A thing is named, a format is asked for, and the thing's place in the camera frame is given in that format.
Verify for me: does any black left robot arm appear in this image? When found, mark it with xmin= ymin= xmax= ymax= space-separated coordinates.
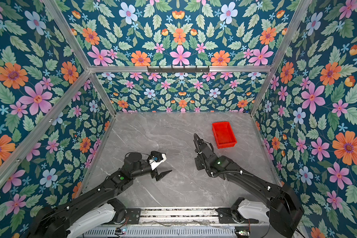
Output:
xmin=27 ymin=151 xmax=169 ymax=238

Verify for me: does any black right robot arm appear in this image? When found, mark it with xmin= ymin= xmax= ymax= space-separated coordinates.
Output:
xmin=193 ymin=134 xmax=304 ymax=238

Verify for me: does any red plastic bin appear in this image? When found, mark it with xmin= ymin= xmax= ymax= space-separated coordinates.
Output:
xmin=212 ymin=122 xmax=237 ymax=149

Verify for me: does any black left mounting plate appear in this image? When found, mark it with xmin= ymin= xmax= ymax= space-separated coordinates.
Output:
xmin=112 ymin=208 xmax=141 ymax=225

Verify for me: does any black mounting plate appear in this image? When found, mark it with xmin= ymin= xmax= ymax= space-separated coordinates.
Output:
xmin=112 ymin=208 xmax=141 ymax=225
xmin=215 ymin=208 xmax=259 ymax=224

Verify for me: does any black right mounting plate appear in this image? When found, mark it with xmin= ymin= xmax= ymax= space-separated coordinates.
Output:
xmin=215 ymin=208 xmax=259 ymax=224

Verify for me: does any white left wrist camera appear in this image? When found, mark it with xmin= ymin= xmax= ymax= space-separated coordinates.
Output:
xmin=148 ymin=151 xmax=167 ymax=170

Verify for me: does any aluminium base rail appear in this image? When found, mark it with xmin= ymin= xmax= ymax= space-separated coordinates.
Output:
xmin=126 ymin=206 xmax=269 ymax=228

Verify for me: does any white perforated cable tray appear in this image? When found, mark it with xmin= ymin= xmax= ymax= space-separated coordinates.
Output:
xmin=81 ymin=226 xmax=237 ymax=238

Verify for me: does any black wall hook rail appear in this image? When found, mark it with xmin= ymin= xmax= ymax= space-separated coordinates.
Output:
xmin=147 ymin=66 xmax=210 ymax=73

